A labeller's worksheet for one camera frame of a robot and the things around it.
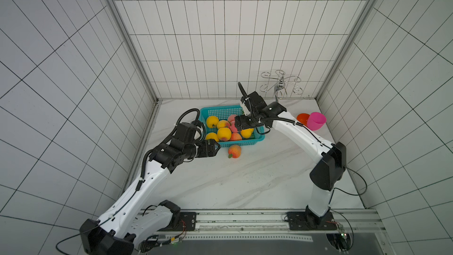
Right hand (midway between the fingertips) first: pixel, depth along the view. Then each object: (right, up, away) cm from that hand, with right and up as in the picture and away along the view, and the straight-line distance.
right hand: (243, 119), depth 85 cm
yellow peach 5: (+3, -8, +12) cm, 15 cm away
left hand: (-16, -14, -11) cm, 23 cm away
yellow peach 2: (-10, -8, +8) cm, 15 cm away
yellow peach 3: (-16, -9, +8) cm, 20 cm away
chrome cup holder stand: (+20, +17, +5) cm, 26 cm away
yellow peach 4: (-3, -10, +9) cm, 14 cm away
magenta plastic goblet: (+39, -1, +6) cm, 39 cm away
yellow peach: (-17, -2, +16) cm, 23 cm away
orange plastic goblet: (+38, 0, +19) cm, 42 cm away
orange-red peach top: (-4, -17, +5) cm, 18 cm away
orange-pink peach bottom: (-11, -3, +13) cm, 17 cm away
